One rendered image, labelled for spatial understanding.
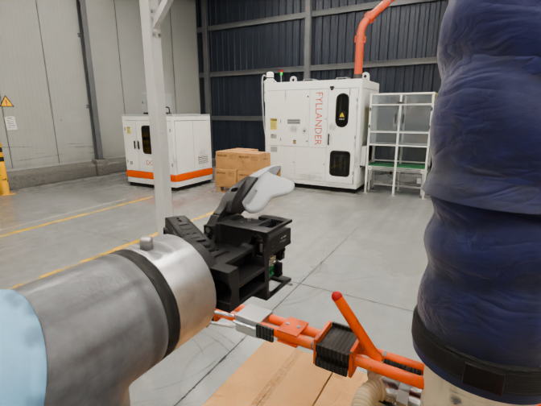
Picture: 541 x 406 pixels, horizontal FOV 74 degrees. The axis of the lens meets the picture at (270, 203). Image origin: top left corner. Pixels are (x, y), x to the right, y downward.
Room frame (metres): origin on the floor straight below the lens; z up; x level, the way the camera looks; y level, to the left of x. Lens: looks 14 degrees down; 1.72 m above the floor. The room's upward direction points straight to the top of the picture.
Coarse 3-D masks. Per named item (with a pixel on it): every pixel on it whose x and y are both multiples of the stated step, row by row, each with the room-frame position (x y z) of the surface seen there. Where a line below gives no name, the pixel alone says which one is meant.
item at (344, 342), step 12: (336, 324) 0.70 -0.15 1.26; (324, 336) 0.67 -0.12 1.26; (336, 336) 0.67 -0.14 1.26; (348, 336) 0.67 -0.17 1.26; (324, 348) 0.62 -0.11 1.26; (336, 348) 0.63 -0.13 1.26; (348, 348) 0.63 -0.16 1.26; (360, 348) 0.64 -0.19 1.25; (324, 360) 0.62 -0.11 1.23; (336, 360) 0.62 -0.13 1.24; (348, 360) 0.60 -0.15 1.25; (336, 372) 0.61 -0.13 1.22
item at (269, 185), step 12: (264, 168) 0.44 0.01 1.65; (276, 168) 0.45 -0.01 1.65; (264, 180) 0.42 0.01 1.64; (276, 180) 0.42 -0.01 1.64; (288, 180) 0.41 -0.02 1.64; (252, 192) 0.40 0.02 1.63; (264, 192) 0.40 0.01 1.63; (276, 192) 0.40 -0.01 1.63; (288, 192) 0.39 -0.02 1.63; (252, 204) 0.39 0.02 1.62; (264, 204) 0.39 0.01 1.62
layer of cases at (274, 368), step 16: (256, 352) 1.57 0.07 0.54; (272, 352) 1.57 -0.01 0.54; (288, 352) 1.57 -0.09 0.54; (304, 352) 1.57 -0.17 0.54; (240, 368) 1.45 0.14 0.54; (256, 368) 1.45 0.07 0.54; (272, 368) 1.45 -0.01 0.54; (288, 368) 1.45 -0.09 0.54; (304, 368) 1.45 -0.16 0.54; (320, 368) 1.45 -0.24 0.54; (224, 384) 1.35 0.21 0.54; (240, 384) 1.35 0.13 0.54; (256, 384) 1.35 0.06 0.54; (272, 384) 1.35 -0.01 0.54; (288, 384) 1.35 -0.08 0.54; (304, 384) 1.35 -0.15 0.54; (320, 384) 1.35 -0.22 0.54; (336, 384) 1.35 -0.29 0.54; (352, 384) 1.35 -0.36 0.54; (208, 400) 1.26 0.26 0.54; (224, 400) 1.26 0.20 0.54; (240, 400) 1.26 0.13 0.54; (256, 400) 1.26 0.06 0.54; (272, 400) 1.26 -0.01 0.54; (288, 400) 1.26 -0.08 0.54; (304, 400) 1.26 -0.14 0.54; (320, 400) 1.26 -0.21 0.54
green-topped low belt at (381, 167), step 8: (368, 168) 7.80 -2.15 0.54; (376, 168) 7.72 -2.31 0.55; (384, 168) 7.64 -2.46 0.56; (392, 168) 7.55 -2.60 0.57; (400, 168) 7.48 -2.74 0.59; (408, 168) 7.40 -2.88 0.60; (416, 168) 7.34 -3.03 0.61; (424, 168) 7.27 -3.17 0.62; (368, 184) 7.82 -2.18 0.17; (384, 184) 8.04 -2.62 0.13; (392, 184) 7.96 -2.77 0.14; (368, 192) 7.81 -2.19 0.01
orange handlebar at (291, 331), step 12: (264, 324) 0.72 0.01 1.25; (276, 324) 0.74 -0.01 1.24; (288, 324) 0.71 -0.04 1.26; (300, 324) 0.72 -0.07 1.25; (276, 336) 0.70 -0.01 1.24; (288, 336) 0.68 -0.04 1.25; (300, 336) 0.68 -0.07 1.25; (312, 336) 0.70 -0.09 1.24; (312, 348) 0.65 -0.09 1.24; (360, 360) 0.60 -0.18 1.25; (372, 360) 0.60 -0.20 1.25; (396, 360) 0.61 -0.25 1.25; (408, 360) 0.60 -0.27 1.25; (384, 372) 0.58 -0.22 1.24; (396, 372) 0.57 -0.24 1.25; (408, 372) 0.57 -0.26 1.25; (408, 384) 0.56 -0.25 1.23; (420, 384) 0.54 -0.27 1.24
